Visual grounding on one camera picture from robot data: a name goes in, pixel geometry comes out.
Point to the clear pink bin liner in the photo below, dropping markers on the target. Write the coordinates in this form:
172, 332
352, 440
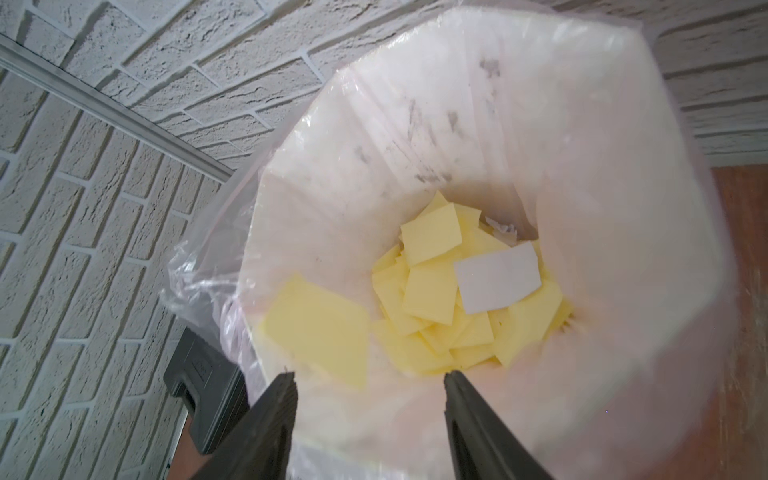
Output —
204, 282

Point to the yellow notes pile in bin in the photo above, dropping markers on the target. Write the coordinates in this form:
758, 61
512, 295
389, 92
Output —
424, 328

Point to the white trash bin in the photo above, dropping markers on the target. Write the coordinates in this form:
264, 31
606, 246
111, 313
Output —
600, 180

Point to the black plastic tool case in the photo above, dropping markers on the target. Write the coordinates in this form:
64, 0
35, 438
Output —
212, 389

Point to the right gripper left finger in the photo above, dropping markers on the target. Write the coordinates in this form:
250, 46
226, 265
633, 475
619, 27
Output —
259, 445

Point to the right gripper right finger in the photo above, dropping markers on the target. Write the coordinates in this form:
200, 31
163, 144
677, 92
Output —
482, 447

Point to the white paper slip in bin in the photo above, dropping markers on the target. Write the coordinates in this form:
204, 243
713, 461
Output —
497, 280

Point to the yellow sticky note falling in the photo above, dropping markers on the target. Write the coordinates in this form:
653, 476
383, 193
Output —
322, 329

